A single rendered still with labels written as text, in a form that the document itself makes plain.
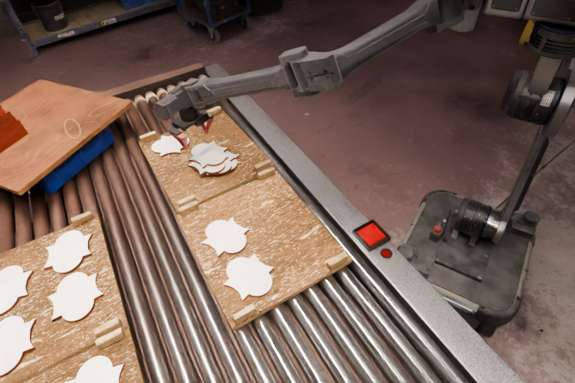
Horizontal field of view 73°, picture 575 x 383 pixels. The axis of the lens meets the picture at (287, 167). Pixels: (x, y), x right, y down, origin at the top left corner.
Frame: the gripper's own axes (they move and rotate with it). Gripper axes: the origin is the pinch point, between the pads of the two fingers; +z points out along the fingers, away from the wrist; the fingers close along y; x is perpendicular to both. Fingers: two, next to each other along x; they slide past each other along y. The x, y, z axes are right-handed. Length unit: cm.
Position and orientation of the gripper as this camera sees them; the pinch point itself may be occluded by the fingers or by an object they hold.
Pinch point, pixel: (195, 138)
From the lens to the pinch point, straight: 134.8
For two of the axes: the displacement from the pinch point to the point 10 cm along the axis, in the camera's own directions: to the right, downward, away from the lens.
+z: 0.5, 7.2, 6.9
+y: 6.0, -5.7, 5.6
